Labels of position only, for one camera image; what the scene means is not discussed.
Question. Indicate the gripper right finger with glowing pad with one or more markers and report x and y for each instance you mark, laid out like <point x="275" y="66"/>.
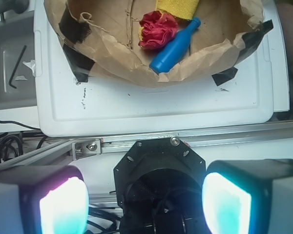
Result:
<point x="249" y="196"/>

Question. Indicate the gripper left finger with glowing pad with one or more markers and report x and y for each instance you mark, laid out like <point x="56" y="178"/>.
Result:
<point x="43" y="200"/>

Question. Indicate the red paper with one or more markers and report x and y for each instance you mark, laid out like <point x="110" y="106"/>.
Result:
<point x="156" y="30"/>

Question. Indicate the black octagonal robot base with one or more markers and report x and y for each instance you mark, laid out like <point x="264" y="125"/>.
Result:
<point x="160" y="191"/>

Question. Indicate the white plastic bin lid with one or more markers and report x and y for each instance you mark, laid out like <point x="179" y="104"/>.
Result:
<point x="106" y="106"/>

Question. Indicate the grey plastic tray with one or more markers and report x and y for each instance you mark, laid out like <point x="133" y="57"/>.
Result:
<point x="16" y="30"/>

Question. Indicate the black hex key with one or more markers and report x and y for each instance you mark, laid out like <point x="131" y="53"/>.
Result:
<point x="15" y="67"/>

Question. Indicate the blue plastic bottle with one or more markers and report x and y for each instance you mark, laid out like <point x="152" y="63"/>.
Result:
<point x="175" y="49"/>

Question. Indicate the brown paper bag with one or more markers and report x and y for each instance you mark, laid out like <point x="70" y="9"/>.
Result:
<point x="101" y="38"/>

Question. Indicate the yellow woven cloth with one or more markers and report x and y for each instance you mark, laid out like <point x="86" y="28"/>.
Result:
<point x="179" y="9"/>

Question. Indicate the metal corner bracket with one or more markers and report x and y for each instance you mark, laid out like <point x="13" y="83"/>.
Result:
<point x="82" y="148"/>

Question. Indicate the aluminium extrusion rail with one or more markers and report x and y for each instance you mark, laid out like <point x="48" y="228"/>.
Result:
<point x="59" y="150"/>

